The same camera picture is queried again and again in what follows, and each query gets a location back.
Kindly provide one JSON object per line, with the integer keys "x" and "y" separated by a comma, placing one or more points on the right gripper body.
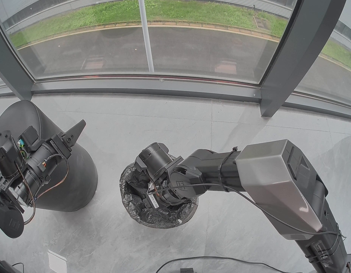
{"x": 160, "y": 198}

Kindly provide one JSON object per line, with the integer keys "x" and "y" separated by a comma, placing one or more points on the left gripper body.
{"x": 44, "y": 161}

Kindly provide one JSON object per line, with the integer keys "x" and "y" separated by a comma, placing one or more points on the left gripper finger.
{"x": 74, "y": 134}

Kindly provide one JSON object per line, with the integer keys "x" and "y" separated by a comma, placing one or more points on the black plastic bag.
{"x": 164, "y": 219}

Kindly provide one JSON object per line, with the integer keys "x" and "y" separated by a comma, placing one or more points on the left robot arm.
{"x": 6, "y": 155}

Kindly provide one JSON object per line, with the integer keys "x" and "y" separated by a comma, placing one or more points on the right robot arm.
{"x": 277, "y": 175}

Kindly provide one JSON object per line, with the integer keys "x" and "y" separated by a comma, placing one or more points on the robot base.
{"x": 187, "y": 270}

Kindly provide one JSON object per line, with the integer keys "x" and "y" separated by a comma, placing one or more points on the dark grey round chair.
{"x": 76, "y": 180}

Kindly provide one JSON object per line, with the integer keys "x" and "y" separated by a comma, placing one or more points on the window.
{"x": 78, "y": 38}

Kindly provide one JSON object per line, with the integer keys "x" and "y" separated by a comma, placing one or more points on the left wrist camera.
{"x": 32, "y": 136}

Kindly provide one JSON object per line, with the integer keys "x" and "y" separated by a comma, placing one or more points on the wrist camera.
{"x": 32, "y": 136}
{"x": 141, "y": 166}

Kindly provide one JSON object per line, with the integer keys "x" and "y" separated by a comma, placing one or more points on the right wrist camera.
{"x": 141, "y": 166}

